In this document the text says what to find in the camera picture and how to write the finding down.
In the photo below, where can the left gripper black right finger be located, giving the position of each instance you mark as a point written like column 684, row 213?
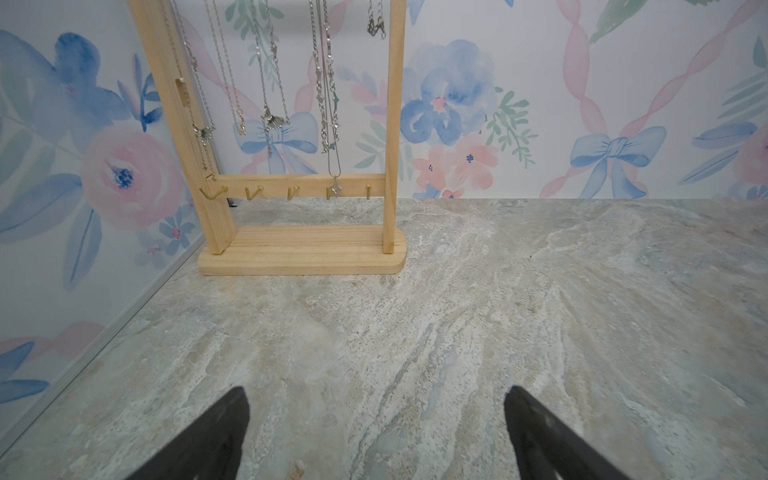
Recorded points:
column 546, row 448

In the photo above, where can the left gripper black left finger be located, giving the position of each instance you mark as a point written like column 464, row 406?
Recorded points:
column 209, row 448

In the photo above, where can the wooden jewelry display stand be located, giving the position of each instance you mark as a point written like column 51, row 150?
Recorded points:
column 283, row 249

